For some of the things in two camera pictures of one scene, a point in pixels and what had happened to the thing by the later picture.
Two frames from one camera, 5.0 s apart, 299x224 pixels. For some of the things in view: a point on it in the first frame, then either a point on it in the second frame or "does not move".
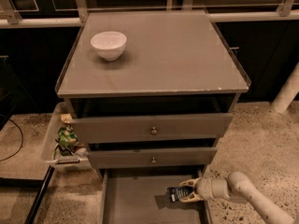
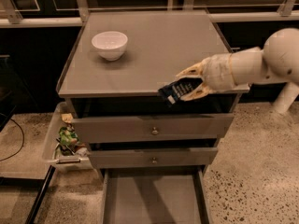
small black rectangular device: [175, 193] -> [177, 89]
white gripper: [206, 189] -> [217, 73]
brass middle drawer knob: [153, 161] does not move
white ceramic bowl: [109, 44] does not move
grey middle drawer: [150, 157] does not move
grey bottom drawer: [139, 196] does not move
